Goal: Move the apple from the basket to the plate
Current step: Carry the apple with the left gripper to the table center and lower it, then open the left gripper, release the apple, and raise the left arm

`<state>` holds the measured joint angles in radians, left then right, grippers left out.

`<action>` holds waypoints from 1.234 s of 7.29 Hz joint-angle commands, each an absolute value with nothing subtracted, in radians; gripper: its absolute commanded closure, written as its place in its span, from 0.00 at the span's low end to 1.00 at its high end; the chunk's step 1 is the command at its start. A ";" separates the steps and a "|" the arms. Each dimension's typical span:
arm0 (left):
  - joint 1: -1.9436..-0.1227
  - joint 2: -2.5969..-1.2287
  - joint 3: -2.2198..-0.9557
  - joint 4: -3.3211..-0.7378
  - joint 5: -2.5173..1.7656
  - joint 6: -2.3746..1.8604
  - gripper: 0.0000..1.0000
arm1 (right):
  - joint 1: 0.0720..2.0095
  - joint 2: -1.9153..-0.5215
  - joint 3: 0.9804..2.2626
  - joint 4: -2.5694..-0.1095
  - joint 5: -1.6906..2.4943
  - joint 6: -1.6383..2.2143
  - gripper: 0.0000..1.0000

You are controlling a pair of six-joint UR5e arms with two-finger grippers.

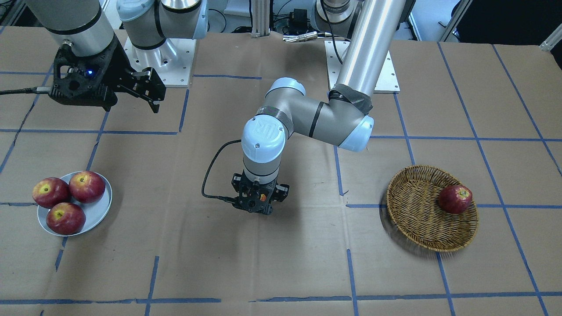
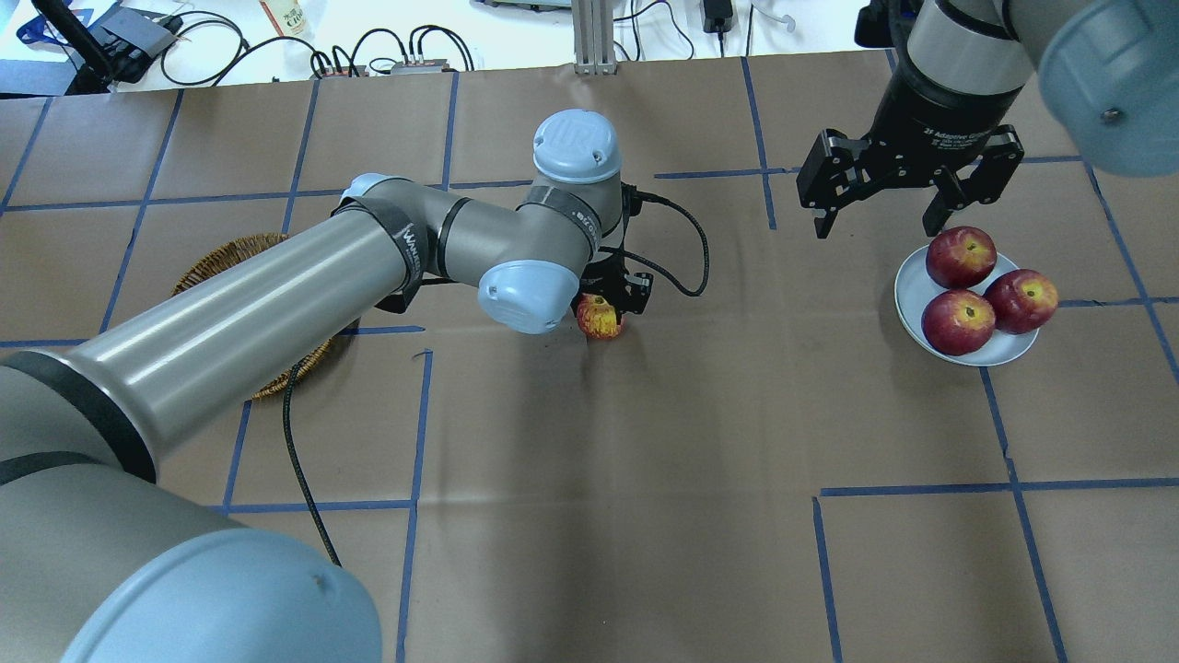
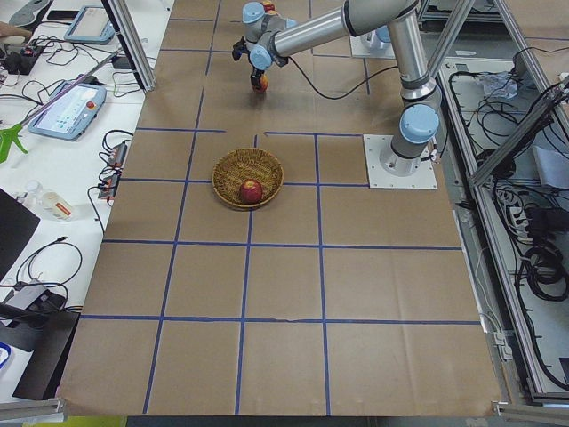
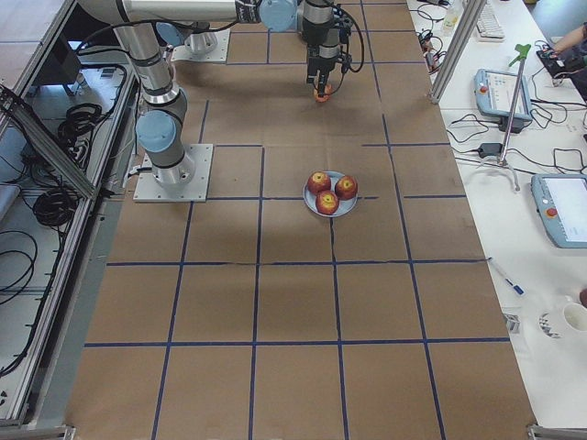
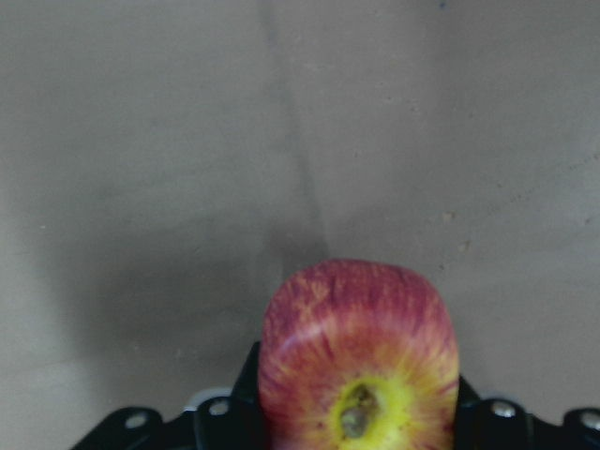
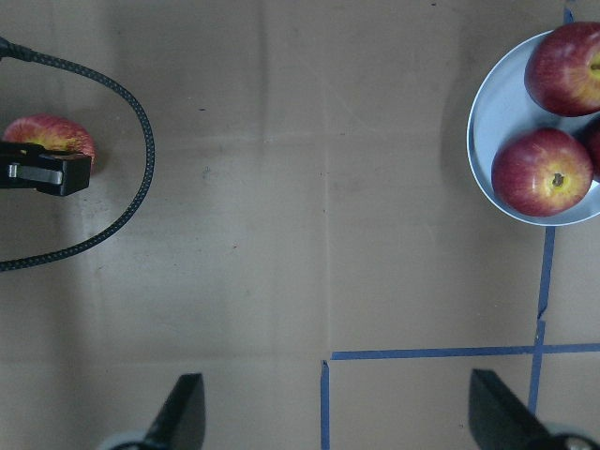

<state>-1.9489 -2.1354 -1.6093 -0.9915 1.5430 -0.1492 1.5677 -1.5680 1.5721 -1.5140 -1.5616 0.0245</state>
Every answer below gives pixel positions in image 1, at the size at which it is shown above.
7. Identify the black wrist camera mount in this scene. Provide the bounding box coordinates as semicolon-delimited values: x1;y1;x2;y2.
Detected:
231;172;281;215

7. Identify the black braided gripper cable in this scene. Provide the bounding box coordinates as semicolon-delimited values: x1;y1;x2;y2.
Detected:
201;139;243;206

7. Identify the red apple plate top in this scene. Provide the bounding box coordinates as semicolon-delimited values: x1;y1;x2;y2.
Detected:
68;171;106;204

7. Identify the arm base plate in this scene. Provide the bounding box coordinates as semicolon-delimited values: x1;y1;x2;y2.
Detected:
324;39;401;94
124;39;198;88

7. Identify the black power adapter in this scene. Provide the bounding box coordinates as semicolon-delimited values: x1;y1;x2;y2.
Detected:
288;8;311;35

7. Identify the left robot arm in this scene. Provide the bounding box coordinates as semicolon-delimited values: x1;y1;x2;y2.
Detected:
222;0;405;215

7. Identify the red apple plate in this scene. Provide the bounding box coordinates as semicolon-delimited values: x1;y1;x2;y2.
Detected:
68;171;106;204
32;177;72;209
46;202;86;235

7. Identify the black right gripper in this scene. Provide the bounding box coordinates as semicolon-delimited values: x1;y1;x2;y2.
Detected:
48;36;166;114

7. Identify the aluminium frame post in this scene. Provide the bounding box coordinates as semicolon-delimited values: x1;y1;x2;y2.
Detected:
249;0;272;38

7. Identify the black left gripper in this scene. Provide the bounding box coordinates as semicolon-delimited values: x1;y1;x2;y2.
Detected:
231;172;290;215

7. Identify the red apple plate bottom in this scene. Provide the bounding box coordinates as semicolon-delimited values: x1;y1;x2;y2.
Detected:
46;202;86;235

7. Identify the dark red apple in basket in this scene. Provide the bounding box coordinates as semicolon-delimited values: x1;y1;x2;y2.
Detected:
438;185;472;214

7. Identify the white plate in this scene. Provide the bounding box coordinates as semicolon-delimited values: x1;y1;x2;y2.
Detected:
37;172;112;237

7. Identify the woven wicker basket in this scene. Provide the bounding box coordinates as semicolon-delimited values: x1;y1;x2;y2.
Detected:
386;165;480;252

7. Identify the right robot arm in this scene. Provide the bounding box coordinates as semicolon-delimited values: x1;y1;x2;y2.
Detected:
24;0;208;113

